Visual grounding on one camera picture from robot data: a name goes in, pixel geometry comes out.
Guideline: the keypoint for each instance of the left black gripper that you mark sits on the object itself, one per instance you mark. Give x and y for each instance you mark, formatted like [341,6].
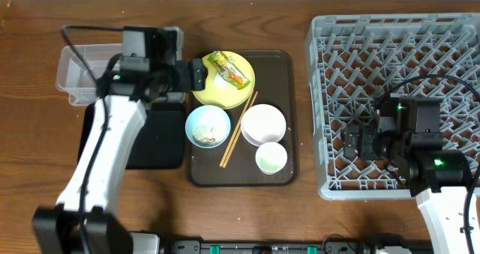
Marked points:
[184,70]

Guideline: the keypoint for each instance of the light blue bowl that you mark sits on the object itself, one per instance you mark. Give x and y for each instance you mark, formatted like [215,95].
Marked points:
[211,116]

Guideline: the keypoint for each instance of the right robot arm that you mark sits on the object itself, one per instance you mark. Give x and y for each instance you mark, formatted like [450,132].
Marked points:
[406,134]

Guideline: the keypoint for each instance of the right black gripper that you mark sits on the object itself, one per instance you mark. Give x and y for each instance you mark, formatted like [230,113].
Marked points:
[361,143]

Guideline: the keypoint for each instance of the grey dishwasher rack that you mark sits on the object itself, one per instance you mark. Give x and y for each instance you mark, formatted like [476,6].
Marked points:
[353,59]

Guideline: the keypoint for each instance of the pale green cup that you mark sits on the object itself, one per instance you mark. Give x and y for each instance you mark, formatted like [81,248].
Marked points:
[271,157]

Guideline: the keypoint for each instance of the rice food waste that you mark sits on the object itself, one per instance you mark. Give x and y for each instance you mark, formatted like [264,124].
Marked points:
[205,135]

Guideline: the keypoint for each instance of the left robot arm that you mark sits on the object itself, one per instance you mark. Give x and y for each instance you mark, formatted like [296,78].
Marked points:
[84,217]

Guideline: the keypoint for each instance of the wooden chopstick left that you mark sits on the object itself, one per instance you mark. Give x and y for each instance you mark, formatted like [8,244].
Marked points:
[235,134]

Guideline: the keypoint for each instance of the black tray bin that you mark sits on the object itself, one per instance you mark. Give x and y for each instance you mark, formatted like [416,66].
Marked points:
[160,143]

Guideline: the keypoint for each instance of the yellow plate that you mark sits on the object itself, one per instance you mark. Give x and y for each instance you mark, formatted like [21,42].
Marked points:
[232,97]

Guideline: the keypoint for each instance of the brown serving tray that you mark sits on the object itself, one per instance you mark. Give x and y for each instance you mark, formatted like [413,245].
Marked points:
[274,82]

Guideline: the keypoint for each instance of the clear plastic bin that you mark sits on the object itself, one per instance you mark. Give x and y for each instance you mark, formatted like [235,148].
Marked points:
[72,76]

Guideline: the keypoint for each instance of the pink white bowl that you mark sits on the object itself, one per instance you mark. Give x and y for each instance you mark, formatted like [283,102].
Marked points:
[263,123]

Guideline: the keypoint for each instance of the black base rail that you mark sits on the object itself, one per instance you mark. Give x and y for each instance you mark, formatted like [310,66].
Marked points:
[332,244]

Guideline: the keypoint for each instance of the pandan cake wrapper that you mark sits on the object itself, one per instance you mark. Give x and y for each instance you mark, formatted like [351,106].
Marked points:
[226,68]

